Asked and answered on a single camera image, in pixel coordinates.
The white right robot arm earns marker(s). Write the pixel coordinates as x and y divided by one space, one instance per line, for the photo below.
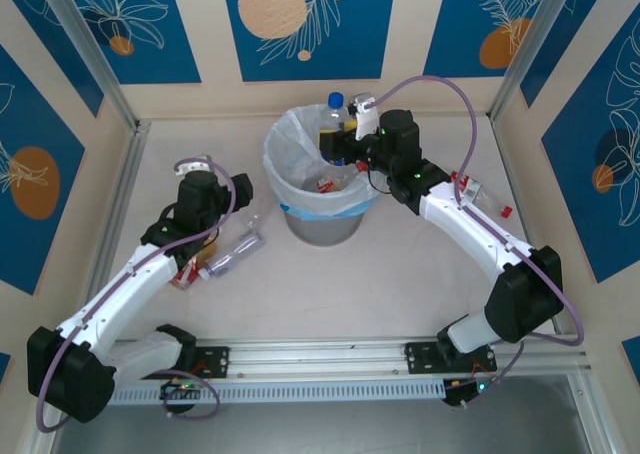
475 234

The red cap bottle barcode label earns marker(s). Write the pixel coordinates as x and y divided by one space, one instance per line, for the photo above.
482 196

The white plastic bin liner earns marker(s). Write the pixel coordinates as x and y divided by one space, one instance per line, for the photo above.
280 149

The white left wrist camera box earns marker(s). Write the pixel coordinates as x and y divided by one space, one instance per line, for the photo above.
192 164

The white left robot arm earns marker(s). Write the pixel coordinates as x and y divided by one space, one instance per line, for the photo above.
115 299

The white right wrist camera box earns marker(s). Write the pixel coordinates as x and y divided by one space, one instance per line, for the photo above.
364 116

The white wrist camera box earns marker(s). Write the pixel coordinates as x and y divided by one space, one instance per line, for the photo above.
364 116
192 164

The crushed clear capless bottle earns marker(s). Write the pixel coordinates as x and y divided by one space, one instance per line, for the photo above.
251 220

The blue floral wall panel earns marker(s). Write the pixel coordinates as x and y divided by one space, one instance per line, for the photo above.
350 24
460 24
150 24
575 24
55 34
590 234
30 124

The white cap bottle purple label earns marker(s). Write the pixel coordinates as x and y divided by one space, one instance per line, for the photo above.
235 253

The clear bottle red white label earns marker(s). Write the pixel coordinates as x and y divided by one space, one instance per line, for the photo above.
325 185

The grey round bin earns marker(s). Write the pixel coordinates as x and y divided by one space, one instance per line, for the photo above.
325 229

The aluminium front rail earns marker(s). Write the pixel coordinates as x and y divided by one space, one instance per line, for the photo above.
320 356

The blue cap clear bottle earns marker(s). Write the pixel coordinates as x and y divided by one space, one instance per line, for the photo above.
332 119

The aluminium frame post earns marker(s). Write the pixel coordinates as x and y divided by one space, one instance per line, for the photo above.
94 59
529 49

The black controller board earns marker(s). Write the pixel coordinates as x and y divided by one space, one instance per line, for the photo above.
180 389
460 394

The aluminium side rail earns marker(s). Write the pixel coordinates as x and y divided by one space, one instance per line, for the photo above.
123 199
504 146

